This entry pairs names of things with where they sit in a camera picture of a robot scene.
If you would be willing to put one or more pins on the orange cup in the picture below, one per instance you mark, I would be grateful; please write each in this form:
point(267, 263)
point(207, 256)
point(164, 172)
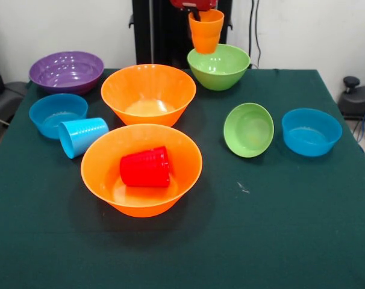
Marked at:
point(206, 36)

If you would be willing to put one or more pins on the large orange bowl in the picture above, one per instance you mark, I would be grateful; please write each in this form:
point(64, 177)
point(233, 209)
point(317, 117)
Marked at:
point(147, 87)
point(98, 168)

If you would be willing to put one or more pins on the large green bowl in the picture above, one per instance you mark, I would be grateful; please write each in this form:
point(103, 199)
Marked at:
point(220, 72)

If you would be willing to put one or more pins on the dark green table cloth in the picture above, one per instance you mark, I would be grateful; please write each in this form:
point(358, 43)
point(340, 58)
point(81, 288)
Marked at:
point(182, 247)

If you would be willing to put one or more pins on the small green bowl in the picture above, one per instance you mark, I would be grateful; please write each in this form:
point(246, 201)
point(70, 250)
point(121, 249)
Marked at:
point(248, 131)

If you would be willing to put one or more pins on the purple bowl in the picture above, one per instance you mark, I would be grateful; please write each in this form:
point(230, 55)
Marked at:
point(66, 72)

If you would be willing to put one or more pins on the blue cup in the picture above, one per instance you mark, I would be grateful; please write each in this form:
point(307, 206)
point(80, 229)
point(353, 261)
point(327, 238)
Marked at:
point(80, 137)

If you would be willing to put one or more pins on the black pedestal foot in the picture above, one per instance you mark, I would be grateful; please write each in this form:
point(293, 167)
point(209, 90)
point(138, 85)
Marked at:
point(358, 99)
point(8, 99)

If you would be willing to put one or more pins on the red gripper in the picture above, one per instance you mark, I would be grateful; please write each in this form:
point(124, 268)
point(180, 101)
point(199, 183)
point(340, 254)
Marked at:
point(205, 3)

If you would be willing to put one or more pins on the red cup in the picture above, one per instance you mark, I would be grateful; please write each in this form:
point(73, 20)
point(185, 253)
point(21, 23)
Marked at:
point(144, 168)

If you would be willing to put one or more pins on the blue bowl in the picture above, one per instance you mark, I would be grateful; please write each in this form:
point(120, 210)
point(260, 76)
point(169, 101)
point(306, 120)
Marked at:
point(56, 111)
point(312, 135)

